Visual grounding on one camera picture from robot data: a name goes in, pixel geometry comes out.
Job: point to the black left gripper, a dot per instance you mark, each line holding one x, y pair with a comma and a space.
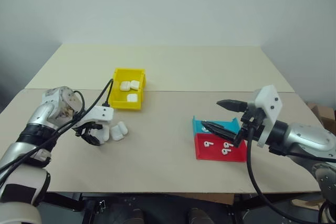
83, 130

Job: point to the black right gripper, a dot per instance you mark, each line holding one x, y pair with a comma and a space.
252, 121

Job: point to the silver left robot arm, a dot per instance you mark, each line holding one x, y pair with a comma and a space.
39, 115

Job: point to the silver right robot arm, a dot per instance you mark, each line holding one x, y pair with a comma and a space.
307, 134

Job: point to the open white earbud case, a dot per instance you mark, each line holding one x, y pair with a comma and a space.
118, 131

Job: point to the yellow plastic bin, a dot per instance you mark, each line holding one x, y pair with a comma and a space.
123, 102

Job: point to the closed white earbud case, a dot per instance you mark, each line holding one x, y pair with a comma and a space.
125, 85
135, 85
132, 98

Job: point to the white earbud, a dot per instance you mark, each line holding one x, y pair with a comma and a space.
228, 144
205, 129
208, 144
225, 151

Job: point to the cyan plastic tray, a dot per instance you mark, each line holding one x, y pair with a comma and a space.
199, 125

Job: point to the red plastic tray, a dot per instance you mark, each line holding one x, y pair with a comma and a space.
210, 153

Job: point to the brown cardboard box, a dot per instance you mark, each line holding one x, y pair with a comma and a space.
324, 115

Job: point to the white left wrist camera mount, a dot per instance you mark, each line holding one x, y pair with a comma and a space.
101, 113

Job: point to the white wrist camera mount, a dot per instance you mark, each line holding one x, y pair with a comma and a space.
101, 113
270, 103

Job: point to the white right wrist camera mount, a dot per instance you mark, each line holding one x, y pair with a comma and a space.
270, 103

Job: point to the black table frame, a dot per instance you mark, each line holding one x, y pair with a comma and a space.
168, 209

